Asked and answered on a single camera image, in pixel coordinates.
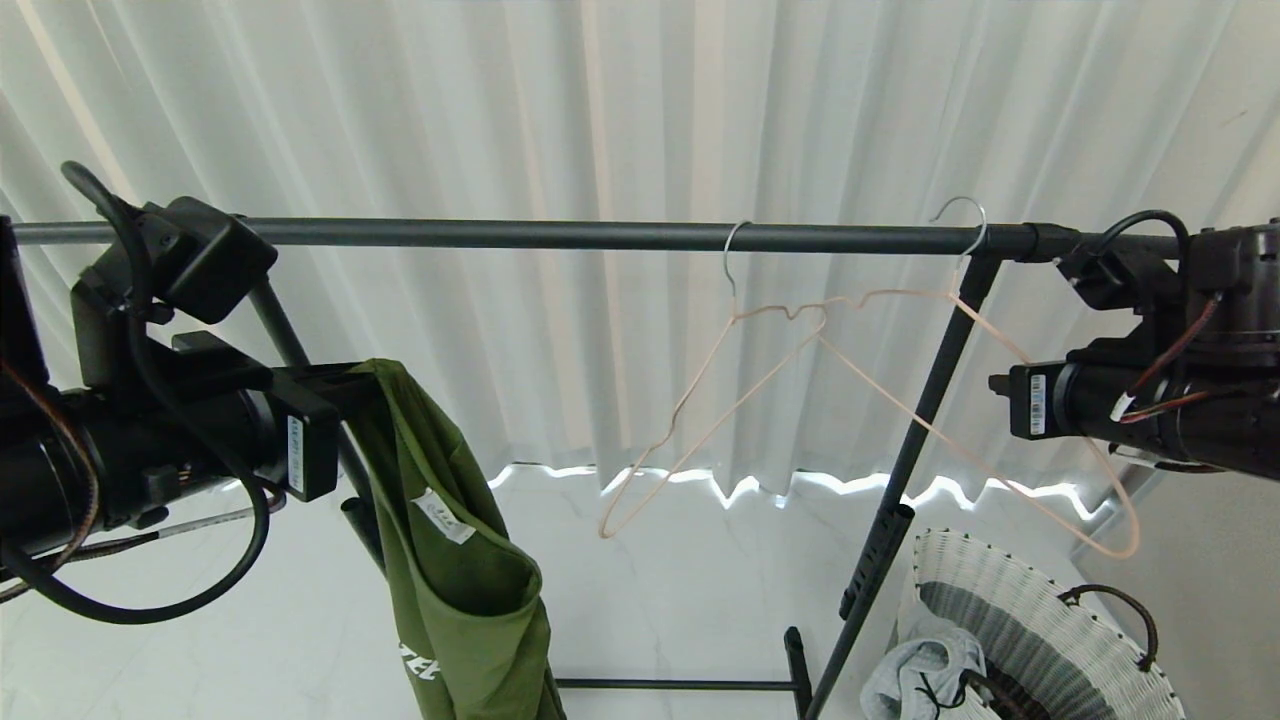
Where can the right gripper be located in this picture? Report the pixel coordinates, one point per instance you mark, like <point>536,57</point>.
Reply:
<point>1080,400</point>

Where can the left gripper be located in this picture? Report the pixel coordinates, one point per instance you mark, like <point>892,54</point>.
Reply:
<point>320,440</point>

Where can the green long-sleeved shirt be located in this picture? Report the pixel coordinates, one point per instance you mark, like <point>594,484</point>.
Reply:
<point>450,560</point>

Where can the pink clothes hanger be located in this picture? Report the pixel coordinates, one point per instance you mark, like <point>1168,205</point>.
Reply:
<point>733,300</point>
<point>975,228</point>

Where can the pale grey shorts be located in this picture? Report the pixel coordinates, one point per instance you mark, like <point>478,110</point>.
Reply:
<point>920,670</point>

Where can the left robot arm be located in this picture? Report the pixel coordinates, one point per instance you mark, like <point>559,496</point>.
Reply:
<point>40,470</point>

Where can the white laundry basket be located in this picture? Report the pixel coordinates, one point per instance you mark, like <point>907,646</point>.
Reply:
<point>1050,640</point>

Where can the black clothes rack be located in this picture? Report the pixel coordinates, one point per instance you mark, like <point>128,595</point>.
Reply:
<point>600,236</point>

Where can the white curtain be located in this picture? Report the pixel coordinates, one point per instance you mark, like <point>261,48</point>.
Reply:
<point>600,100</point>

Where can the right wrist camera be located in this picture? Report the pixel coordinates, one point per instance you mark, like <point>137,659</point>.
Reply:
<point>1110,275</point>

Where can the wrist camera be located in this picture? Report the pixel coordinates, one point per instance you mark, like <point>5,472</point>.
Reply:
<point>1110,275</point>
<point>210,250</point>

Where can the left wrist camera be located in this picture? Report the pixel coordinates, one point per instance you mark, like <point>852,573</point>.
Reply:
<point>210,250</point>

